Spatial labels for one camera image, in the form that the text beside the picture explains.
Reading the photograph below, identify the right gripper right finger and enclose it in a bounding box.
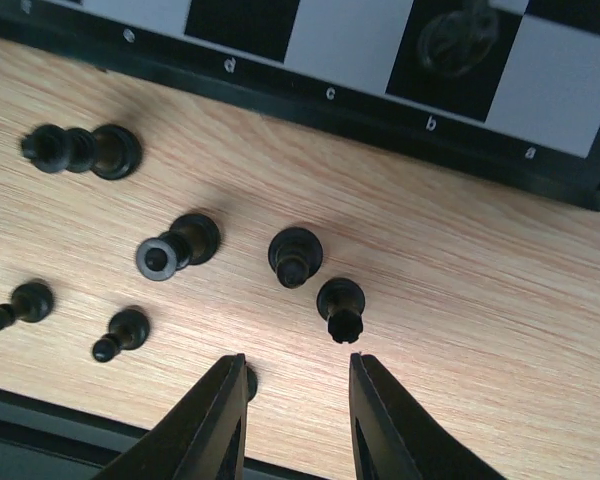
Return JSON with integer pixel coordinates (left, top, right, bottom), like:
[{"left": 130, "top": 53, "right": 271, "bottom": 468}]
[{"left": 349, "top": 353, "right": 495, "bottom": 479}]

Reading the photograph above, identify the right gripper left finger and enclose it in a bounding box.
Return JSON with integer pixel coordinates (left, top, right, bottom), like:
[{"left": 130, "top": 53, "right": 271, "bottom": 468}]
[{"left": 96, "top": 354, "right": 248, "bottom": 480}]

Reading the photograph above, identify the black chess pawn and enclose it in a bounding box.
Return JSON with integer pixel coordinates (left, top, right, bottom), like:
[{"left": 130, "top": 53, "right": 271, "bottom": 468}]
[
  {"left": 246, "top": 365, "right": 258, "bottom": 403},
  {"left": 92, "top": 306, "right": 151, "bottom": 363},
  {"left": 0, "top": 281, "right": 55, "bottom": 331}
]

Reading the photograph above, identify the black chess piece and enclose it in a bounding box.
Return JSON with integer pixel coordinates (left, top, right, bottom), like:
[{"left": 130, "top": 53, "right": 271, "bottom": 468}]
[
  {"left": 417, "top": 1, "right": 499, "bottom": 78},
  {"left": 135, "top": 213, "right": 221, "bottom": 281},
  {"left": 316, "top": 277, "right": 366, "bottom": 344},
  {"left": 268, "top": 227, "right": 323, "bottom": 289}
]

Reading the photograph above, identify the black chess king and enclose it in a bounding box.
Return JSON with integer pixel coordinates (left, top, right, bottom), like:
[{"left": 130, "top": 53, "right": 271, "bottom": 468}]
[{"left": 20, "top": 124, "right": 143, "bottom": 181}]

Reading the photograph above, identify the black and grey chessboard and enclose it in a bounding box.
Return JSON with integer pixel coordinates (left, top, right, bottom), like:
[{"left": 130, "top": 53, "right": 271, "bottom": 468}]
[{"left": 0, "top": 1, "right": 600, "bottom": 211}]

